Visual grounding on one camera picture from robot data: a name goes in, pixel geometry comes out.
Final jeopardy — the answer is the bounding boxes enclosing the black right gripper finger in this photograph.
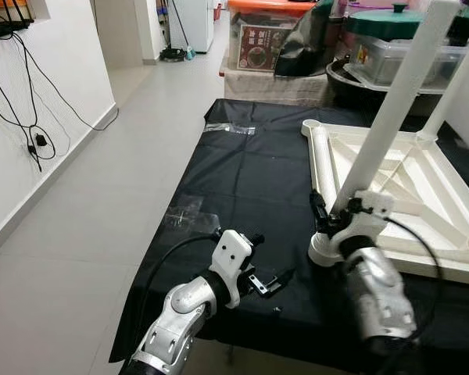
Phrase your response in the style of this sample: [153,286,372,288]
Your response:
[310,190,329,235]

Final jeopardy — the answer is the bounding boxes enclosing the white plastic table top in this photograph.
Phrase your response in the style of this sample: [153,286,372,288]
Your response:
[301,119,469,286]

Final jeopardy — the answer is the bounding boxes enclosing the black tablecloth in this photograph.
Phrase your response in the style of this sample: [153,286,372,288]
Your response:
[109,98,469,375]

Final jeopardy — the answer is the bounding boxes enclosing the clear plastic bag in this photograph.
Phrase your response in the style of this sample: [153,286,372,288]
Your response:
[163,194,221,235]
[203,123,256,135]

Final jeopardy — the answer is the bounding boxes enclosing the beige cloth covered bench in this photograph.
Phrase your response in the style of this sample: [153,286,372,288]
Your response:
[221,66,333,106]

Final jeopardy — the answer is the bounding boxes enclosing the black bag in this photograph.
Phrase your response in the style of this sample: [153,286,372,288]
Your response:
[274,4,333,79]

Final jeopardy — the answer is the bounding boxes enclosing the clear plastic storage container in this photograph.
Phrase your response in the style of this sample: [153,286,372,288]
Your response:
[348,35,469,88]

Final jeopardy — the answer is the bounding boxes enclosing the orange lidded storage box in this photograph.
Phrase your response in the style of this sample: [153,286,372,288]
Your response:
[227,0,317,75]

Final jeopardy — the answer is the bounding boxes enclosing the green round pot lid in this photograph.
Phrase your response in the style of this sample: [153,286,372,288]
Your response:
[345,4,423,40]

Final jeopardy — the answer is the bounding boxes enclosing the white refrigerator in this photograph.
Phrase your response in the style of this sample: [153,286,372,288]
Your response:
[168,0,216,54]

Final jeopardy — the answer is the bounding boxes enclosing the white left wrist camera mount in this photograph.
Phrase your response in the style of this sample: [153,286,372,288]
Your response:
[211,229,255,307]

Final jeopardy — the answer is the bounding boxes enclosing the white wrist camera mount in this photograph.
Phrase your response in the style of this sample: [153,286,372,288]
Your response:
[332,190,396,255]
[211,229,255,307]

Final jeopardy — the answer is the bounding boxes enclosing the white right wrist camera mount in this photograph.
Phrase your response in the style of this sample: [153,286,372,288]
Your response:
[332,190,396,255]

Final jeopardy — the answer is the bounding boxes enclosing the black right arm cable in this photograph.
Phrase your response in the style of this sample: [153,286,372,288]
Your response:
[367,209,448,375]

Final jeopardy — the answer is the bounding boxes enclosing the black wall cable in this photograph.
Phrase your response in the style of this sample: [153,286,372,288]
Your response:
[16,35,120,132]
[0,35,55,173]

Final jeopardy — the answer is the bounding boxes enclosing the black wall shelf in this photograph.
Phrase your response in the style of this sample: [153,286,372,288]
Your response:
[0,0,36,38]

